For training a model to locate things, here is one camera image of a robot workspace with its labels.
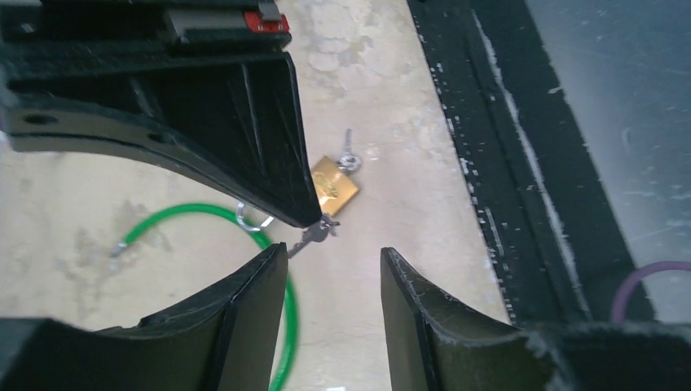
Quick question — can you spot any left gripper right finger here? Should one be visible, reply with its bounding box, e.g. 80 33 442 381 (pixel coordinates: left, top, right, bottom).
381 248 690 390

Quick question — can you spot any green cable lock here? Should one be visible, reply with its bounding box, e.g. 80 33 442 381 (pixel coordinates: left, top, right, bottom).
110 203 300 391

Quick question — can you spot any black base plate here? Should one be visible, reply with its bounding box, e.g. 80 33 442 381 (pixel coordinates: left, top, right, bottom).
408 1 634 326

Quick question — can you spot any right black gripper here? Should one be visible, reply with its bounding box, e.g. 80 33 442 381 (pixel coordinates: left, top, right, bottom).
1 1 321 228

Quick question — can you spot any key set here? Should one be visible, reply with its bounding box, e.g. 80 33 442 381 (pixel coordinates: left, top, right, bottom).
288 213 341 259

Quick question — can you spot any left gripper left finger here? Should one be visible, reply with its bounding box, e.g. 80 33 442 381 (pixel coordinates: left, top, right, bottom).
1 244 288 390

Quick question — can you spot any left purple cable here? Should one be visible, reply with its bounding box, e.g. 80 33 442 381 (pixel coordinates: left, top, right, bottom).
610 261 691 325

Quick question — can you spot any brass padlock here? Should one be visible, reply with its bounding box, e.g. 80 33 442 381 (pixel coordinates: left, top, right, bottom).
235 155 362 233

